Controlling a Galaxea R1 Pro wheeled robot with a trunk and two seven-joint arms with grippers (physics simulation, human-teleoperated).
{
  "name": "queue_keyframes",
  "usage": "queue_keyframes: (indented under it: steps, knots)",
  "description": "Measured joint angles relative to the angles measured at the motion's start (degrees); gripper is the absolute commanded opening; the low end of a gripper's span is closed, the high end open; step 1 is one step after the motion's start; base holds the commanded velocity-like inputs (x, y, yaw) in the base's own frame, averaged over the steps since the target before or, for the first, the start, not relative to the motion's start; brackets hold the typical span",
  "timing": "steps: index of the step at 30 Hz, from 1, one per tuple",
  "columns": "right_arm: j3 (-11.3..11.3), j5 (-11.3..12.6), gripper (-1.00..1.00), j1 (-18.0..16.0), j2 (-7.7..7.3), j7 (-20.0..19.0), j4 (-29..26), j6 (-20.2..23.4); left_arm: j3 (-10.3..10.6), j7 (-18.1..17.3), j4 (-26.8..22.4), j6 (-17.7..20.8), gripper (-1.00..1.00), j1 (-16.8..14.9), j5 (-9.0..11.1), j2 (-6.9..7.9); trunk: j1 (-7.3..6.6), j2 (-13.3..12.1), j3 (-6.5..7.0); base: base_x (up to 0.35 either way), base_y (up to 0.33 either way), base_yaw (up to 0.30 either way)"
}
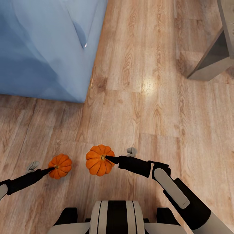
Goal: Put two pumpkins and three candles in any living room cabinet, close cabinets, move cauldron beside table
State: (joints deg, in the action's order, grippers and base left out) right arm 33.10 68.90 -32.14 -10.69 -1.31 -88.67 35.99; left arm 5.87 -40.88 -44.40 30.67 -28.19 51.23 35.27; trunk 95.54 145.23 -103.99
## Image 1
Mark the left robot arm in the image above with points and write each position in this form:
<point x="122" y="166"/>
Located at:
<point x="31" y="176"/>

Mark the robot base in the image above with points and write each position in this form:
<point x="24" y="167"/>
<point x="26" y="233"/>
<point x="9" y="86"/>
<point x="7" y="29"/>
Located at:
<point x="166" y="223"/>

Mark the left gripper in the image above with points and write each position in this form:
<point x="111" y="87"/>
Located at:
<point x="33" y="177"/>

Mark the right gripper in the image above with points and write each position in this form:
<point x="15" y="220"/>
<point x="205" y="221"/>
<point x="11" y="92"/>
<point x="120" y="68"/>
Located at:
<point x="128" y="163"/>

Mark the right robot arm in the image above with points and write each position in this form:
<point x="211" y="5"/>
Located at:
<point x="199" y="218"/>

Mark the coffee table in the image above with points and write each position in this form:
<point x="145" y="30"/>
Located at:
<point x="220" y="54"/>

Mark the pumpkin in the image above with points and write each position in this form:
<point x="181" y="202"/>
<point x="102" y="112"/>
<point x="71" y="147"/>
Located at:
<point x="62" y="164"/>
<point x="96" y="161"/>

